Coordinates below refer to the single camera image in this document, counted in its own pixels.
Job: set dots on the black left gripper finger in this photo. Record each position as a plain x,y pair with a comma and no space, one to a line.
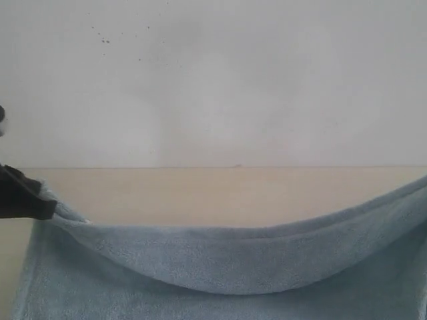
16,186
39,208

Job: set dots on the light blue terry towel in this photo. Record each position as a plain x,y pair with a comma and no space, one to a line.
364,262

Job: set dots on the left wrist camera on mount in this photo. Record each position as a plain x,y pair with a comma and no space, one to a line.
3,121

